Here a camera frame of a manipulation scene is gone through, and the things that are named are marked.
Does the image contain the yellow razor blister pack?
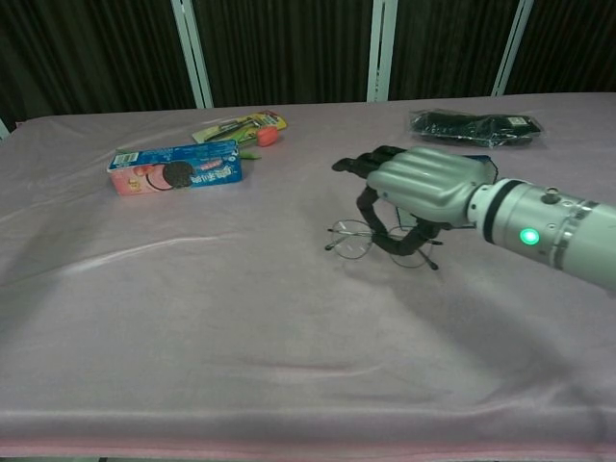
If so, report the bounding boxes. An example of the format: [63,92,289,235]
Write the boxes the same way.
[191,110,289,144]

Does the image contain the thin wire-frame eyeglasses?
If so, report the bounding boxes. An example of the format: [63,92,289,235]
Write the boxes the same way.
[324,218,444,271]

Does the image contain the pink tablecloth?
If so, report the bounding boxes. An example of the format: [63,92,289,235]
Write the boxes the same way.
[0,98,616,458]

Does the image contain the black gloves in plastic bag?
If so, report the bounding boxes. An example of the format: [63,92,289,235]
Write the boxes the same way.
[407,108,545,151]

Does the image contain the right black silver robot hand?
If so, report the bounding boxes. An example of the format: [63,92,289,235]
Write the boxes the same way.
[331,144,497,256]

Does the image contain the blue pink cookie box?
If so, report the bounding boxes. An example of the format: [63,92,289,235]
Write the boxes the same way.
[105,140,244,197]

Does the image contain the artificial red tulip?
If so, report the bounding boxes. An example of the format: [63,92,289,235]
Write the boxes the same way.
[238,125,281,161]

